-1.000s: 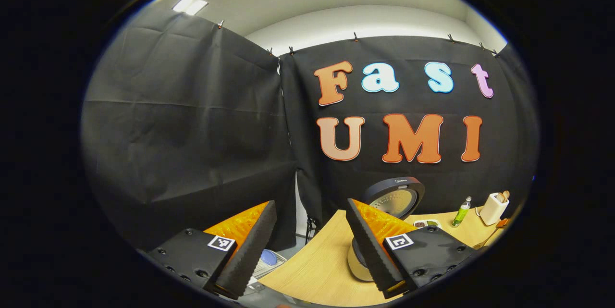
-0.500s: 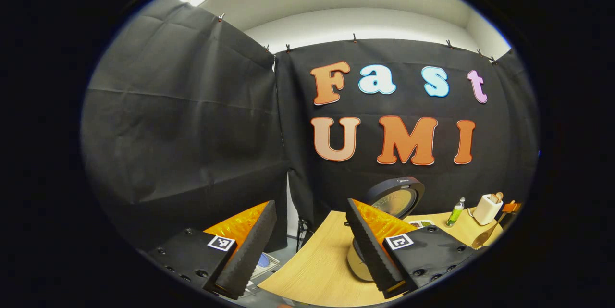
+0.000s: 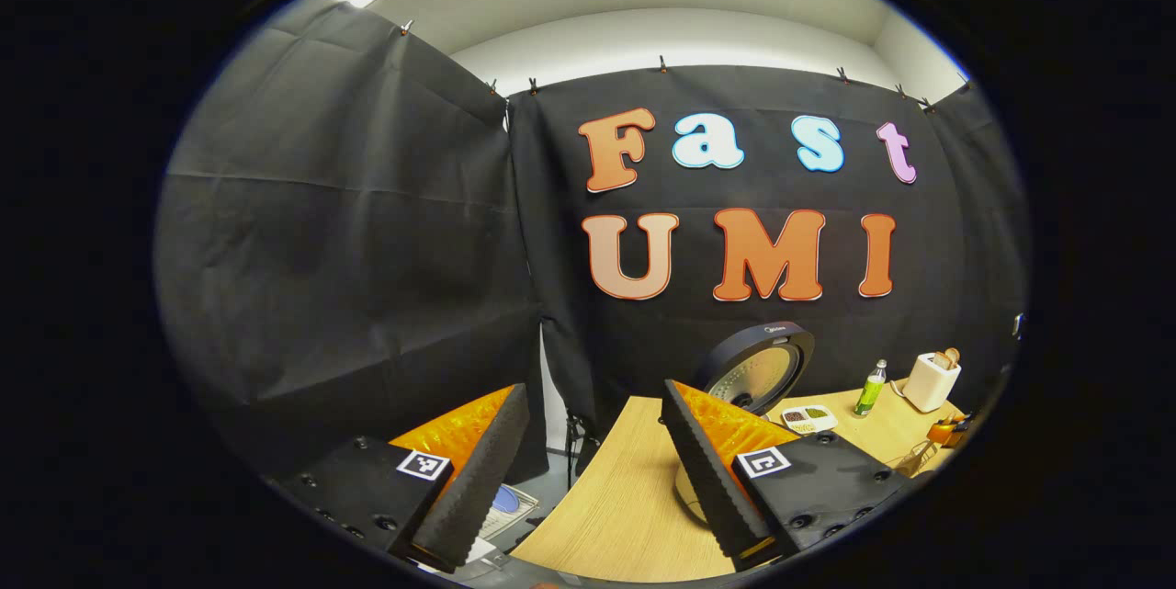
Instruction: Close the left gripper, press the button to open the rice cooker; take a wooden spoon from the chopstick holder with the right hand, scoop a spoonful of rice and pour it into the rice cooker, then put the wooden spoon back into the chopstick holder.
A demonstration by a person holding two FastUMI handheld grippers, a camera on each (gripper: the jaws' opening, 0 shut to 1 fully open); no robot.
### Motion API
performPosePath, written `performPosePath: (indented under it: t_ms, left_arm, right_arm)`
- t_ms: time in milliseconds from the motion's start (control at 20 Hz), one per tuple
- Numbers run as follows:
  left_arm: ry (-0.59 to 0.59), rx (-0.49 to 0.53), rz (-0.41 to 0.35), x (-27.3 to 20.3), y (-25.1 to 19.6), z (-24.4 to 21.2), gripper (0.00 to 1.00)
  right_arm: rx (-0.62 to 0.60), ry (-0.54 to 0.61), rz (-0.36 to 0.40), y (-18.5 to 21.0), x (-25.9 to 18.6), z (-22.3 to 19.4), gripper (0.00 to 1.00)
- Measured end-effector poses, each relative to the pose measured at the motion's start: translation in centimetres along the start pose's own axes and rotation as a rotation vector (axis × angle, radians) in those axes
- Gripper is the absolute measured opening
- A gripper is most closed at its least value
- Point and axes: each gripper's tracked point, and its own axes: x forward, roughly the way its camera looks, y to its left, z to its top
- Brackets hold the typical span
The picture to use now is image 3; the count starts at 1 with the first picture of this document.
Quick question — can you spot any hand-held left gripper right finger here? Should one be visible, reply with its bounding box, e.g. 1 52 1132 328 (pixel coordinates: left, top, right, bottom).
661 379 920 573

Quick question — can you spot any green label plastic bottle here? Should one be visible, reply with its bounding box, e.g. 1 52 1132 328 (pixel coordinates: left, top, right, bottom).
854 359 888 419

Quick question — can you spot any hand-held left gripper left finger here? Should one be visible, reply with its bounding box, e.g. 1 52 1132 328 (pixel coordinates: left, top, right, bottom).
262 384 531 573

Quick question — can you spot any black rice cooker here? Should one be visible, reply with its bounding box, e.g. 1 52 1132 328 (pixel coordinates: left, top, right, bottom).
675 321 816 521

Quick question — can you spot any black tripod stand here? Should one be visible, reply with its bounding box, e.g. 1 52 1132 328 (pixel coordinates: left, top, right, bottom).
565 410 598 480

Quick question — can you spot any white compartment dish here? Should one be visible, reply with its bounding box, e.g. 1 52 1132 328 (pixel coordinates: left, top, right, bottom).
781 404 839 436

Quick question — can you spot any white toaster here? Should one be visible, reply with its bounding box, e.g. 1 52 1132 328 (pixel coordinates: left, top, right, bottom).
902 352 962 413

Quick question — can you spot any white printed sheet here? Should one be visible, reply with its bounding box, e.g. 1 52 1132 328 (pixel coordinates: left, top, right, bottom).
478 481 541 542

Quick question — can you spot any black backdrop cloth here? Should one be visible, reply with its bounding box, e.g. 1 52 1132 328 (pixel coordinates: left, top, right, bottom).
154 0 1030 480

